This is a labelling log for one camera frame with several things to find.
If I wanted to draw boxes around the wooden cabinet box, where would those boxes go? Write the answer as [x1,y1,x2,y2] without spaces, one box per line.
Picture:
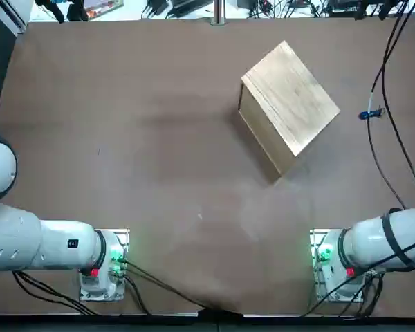
[237,40,342,185]

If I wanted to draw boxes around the black flat device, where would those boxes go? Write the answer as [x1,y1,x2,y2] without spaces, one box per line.
[170,0,212,11]

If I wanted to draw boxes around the black power adapter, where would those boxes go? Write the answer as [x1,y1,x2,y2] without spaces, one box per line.
[147,0,169,15]

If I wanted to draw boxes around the colourful printed box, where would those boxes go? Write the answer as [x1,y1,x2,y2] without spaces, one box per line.
[84,0,125,19]

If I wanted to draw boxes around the black clamp stand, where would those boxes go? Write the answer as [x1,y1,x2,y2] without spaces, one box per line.
[34,0,89,24]

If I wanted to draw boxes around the silver metal post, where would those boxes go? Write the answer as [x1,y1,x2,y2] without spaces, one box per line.
[210,0,228,26]

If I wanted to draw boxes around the black cable with white label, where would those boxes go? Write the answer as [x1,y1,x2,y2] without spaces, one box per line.
[366,13,407,210]

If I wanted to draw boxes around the black clamp mount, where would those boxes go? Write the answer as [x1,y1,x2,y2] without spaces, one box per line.
[352,0,402,20]

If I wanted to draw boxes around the grey metal frame bar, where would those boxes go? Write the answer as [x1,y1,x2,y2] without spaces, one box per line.
[0,0,34,35]

